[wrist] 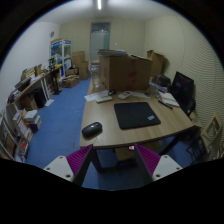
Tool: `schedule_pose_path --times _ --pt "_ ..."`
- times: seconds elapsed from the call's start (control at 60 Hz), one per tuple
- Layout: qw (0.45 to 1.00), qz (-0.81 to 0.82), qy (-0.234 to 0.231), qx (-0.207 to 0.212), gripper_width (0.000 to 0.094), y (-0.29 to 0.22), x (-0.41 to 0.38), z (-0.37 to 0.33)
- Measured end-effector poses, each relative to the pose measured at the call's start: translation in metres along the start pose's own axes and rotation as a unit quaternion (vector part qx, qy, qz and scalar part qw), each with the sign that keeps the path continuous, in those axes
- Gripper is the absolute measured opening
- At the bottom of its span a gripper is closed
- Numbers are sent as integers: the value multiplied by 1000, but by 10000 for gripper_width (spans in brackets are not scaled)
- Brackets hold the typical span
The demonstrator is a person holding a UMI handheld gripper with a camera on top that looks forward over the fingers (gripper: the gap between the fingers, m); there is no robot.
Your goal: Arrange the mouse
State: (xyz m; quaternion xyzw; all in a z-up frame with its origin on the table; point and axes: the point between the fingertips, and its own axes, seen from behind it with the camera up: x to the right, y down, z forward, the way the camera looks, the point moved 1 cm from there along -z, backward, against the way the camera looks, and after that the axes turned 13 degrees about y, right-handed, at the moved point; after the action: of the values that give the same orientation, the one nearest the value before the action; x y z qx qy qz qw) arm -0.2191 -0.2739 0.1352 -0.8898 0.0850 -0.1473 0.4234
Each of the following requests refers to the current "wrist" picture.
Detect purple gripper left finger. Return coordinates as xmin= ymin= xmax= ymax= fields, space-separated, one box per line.
xmin=44 ymin=145 xmax=93 ymax=186

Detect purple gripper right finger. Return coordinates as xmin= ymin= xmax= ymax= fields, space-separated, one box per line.
xmin=134 ymin=144 xmax=182 ymax=185

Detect black computer mouse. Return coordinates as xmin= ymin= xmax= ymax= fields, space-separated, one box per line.
xmin=82 ymin=122 xmax=102 ymax=137

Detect black mouse pad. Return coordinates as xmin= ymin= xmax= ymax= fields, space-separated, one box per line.
xmin=114 ymin=102 xmax=161 ymax=129

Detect stack of books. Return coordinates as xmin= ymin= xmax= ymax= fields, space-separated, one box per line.
xmin=24 ymin=110 xmax=42 ymax=132

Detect wooden chair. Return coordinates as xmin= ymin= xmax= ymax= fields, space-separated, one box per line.
xmin=193 ymin=112 xmax=223 ymax=158

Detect black pen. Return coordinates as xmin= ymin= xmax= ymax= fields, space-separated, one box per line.
xmin=158 ymin=100 xmax=173 ymax=110

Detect open notebook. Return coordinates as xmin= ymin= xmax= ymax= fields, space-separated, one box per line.
xmin=159 ymin=92 xmax=179 ymax=107

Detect white flat device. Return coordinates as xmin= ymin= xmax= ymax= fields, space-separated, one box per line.
xmin=96 ymin=96 xmax=113 ymax=103

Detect white paper sheet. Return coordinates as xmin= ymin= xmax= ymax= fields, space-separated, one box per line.
xmin=84 ymin=90 xmax=109 ymax=102

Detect white remote control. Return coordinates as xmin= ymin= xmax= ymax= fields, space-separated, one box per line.
xmin=118 ymin=91 xmax=131 ymax=100

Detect black monitor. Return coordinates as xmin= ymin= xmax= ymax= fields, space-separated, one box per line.
xmin=170 ymin=72 xmax=194 ymax=107

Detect open cardboard box floor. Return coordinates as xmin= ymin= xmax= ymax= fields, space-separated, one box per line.
xmin=62 ymin=76 xmax=80 ymax=88

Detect wooden side desk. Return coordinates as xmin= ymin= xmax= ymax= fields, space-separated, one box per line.
xmin=7 ymin=65 xmax=61 ymax=111

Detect large cardboard box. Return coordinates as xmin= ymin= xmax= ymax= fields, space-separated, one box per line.
xmin=100 ymin=56 xmax=152 ymax=91

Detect transparent plastic container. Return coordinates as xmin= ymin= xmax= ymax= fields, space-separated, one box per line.
xmin=90 ymin=64 xmax=101 ymax=88

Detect tall cardboard box right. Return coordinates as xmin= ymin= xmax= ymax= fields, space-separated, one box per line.
xmin=147 ymin=50 xmax=165 ymax=76

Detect stacked cardboard boxes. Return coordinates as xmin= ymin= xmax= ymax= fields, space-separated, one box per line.
xmin=72 ymin=51 xmax=90 ymax=80

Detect glass display cabinet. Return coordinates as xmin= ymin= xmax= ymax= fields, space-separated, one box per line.
xmin=50 ymin=39 xmax=72 ymax=69

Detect grey door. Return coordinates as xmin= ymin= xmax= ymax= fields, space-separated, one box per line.
xmin=90 ymin=22 xmax=110 ymax=61

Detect ceiling light strip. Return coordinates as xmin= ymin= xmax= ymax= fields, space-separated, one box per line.
xmin=97 ymin=0 xmax=102 ymax=10

